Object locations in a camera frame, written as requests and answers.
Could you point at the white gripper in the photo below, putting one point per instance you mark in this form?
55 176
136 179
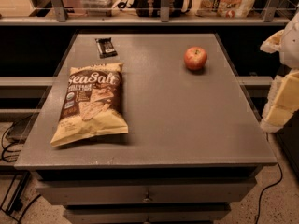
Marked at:
291 46

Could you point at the red apple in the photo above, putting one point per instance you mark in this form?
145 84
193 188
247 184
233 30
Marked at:
195 58

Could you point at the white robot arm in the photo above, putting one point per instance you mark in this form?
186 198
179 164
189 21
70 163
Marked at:
289 52

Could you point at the colourful snack bag on shelf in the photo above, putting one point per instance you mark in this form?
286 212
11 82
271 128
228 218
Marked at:
225 8

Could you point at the black backpack on shelf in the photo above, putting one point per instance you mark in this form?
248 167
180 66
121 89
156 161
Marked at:
152 8

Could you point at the black snack bar wrapper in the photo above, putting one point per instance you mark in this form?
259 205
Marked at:
105 47

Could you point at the sea salt chips bag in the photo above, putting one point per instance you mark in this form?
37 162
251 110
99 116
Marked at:
92 104

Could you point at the lower grey drawer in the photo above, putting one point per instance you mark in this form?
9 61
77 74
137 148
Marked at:
147 214

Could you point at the grey drawer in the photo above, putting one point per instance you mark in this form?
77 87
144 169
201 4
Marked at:
134 192
147 214

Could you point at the upper grey drawer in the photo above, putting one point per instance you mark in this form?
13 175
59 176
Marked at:
134 192

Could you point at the grey metal shelf rail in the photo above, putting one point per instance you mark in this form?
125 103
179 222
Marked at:
71 13

